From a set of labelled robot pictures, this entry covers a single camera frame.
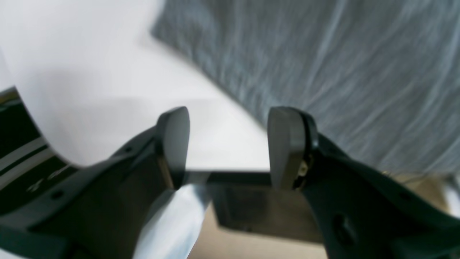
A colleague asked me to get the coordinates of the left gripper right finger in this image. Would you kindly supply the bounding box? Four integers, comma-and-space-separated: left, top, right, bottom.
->
267, 106, 460, 259

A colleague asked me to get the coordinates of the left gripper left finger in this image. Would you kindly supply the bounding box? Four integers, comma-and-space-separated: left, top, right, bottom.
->
1, 106, 190, 259

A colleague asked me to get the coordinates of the grey t-shirt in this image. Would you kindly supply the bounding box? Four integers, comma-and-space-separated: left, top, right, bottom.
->
152, 0, 460, 174

